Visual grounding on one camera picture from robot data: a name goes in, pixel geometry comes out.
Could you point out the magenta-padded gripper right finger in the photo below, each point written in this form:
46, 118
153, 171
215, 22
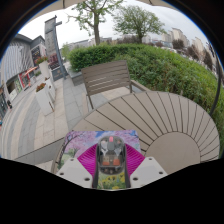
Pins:
145, 168

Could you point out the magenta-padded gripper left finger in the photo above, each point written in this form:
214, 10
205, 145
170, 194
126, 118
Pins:
78, 168

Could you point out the flower landscape print mouse pad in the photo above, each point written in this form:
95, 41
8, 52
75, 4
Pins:
80, 141

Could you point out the white planter with orange flowers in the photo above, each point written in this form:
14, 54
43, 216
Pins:
44, 100
51, 88

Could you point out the brown slatted chair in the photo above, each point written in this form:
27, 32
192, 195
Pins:
106, 76

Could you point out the green hedge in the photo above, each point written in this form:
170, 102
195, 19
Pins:
166, 70

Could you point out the white planter with pink flowers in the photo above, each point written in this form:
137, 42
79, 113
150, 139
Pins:
43, 68

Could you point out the dark curved umbrella pole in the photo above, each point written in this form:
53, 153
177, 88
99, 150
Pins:
217, 83

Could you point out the grey shopfront building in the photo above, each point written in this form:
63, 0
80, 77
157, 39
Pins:
18, 63

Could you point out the tall grey sign pillar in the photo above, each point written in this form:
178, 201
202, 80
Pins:
51, 43

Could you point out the distant apartment buildings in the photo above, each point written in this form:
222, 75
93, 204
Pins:
176, 35

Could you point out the tree with thick bare trunk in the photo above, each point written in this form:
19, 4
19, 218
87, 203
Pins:
96, 30

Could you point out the round leafy tree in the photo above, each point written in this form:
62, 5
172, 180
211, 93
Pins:
138, 21

